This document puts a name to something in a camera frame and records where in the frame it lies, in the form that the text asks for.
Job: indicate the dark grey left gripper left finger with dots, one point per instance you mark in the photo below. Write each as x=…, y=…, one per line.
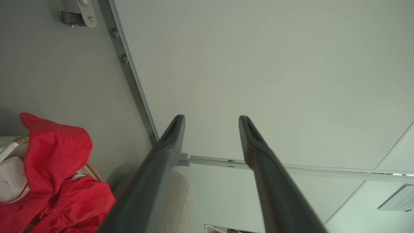
x=145, y=194

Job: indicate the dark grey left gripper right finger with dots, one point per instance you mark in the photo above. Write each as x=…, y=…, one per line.
x=278, y=194

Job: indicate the red garment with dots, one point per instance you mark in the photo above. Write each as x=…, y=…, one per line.
x=55, y=155

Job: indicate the beige fabric sofa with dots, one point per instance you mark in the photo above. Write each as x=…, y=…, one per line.
x=181, y=204

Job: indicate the white paper sign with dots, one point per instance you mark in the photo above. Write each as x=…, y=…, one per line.
x=399, y=199

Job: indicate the white cloth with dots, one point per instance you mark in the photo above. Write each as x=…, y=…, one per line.
x=11, y=178

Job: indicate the round silver bolt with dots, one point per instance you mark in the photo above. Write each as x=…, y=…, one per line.
x=125, y=58
x=115, y=32

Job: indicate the white laundry basket wicker rim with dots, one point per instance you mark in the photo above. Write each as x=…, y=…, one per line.
x=8, y=149

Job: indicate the silver door latch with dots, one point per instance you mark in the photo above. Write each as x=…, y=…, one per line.
x=84, y=13

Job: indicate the grey partition frame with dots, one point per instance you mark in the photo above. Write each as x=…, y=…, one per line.
x=129, y=71

